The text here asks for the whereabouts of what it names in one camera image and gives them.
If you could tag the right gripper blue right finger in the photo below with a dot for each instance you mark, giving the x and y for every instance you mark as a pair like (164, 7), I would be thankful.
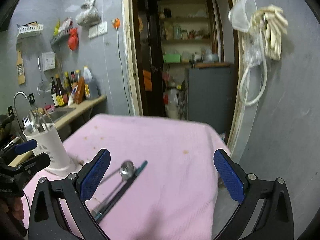
(232, 175)

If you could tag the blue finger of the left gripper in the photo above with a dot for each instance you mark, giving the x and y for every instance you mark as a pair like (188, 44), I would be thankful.
(25, 147)
(31, 166)

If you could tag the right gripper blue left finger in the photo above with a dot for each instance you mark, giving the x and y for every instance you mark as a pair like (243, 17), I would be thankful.
(91, 174)

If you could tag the silver table knife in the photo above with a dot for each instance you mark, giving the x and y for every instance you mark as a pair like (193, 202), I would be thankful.
(38, 123)

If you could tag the teal-tipped black chopstick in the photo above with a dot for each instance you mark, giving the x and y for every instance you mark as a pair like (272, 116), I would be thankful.
(97, 211)
(122, 191)

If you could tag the silver fork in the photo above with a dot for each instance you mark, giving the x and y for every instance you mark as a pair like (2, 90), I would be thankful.
(28, 124)

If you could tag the wooden kitchen counter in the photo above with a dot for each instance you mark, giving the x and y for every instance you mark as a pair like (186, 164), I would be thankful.
(72, 112)

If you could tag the person's left hand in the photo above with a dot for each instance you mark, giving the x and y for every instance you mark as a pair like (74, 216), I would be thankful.
(13, 207)

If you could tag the white utensil holder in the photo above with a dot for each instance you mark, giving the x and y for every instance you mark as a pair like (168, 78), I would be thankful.
(49, 142)

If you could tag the chrome sink faucet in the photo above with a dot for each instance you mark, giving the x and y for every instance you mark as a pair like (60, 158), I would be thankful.
(20, 106)

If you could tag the silver spoon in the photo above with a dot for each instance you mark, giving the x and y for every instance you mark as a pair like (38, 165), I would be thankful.
(126, 171)

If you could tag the dark soy sauce bottle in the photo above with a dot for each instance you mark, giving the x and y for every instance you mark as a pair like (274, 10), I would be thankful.
(61, 93)

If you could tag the brown sauce pouch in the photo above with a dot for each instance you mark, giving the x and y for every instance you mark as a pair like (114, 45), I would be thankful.
(79, 93)

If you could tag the pink floral table cloth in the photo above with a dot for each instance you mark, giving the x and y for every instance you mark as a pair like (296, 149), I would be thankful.
(175, 195)

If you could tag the wooden paddle board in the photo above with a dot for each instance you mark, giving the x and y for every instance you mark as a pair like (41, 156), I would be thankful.
(20, 68)

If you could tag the large oil jug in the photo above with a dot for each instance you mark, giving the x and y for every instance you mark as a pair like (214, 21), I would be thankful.
(91, 88)

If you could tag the grey cabinet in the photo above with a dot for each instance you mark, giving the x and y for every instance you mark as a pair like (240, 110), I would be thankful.
(211, 95)

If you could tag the red plastic bag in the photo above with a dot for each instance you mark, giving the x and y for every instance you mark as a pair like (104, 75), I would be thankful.
(73, 40)

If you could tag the green box on shelf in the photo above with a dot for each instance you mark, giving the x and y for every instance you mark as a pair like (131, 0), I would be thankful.
(171, 58)

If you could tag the grey hanging plastic bag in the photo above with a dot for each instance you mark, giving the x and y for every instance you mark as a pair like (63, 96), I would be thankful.
(89, 14)

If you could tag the wire strainer ladle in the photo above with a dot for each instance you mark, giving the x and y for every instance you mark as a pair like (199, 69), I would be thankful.
(43, 86)

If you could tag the white wall box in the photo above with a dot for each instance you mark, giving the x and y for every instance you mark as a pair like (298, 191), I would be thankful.
(48, 60)

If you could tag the white wall rack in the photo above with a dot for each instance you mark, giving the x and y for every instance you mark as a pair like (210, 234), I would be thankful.
(29, 31)

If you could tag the white wall socket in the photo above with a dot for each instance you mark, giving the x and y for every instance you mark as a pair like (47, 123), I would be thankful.
(97, 30)

